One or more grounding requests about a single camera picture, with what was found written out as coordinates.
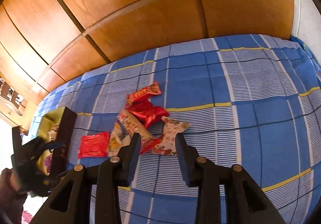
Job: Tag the clear orange-edged seed bag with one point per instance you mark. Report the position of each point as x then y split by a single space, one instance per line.
117 140

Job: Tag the wooden wardrobe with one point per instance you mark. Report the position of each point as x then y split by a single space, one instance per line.
45 43

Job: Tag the red gold patterned snack packet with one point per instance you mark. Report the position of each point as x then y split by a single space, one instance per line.
143 94

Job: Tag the left hand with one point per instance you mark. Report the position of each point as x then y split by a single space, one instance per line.
11 202

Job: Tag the long orange red snack packet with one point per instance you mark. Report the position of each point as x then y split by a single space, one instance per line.
132 125

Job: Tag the wooden display cabinet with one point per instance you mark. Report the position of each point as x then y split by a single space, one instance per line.
13 107

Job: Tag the gold tin box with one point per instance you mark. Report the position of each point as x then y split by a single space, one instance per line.
56 129

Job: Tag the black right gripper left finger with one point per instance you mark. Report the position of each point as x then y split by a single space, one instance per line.
70 201

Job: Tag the blue plaid bed sheet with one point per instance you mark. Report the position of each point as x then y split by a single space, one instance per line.
252 100

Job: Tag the white red floral snack packet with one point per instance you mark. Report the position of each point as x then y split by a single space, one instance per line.
171 128

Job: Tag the shiny red snack packet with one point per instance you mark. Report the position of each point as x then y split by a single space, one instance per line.
147 113

